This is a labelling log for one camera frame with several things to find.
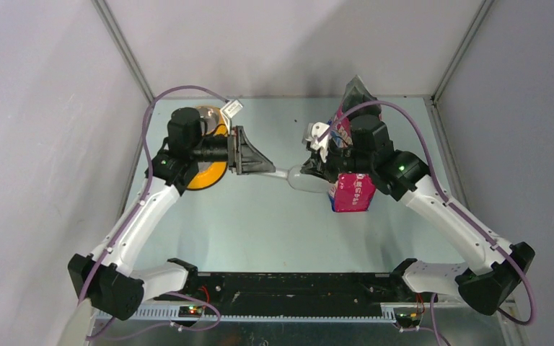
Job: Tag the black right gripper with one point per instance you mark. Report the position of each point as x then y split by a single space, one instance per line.
316 166

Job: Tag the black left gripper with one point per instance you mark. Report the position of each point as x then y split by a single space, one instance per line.
247 159

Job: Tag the pink blue pet food bag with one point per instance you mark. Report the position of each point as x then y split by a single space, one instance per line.
353 190

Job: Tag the clear plastic scoop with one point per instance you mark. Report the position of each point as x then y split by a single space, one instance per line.
296 180

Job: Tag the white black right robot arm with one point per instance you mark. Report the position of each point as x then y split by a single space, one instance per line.
492 265

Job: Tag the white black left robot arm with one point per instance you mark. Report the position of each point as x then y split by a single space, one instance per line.
133 229

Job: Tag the yellow double pet bowl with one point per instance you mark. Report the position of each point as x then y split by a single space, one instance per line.
209 172

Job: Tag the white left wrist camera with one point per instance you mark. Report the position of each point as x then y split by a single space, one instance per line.
231 108

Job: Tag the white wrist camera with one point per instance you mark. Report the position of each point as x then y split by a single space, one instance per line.
231 108
316 137

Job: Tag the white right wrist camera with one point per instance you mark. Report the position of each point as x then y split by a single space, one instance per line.
316 137

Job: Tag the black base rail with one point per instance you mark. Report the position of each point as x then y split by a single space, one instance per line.
305 295

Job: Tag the aluminium frame rail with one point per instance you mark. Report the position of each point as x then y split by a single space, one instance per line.
305 295

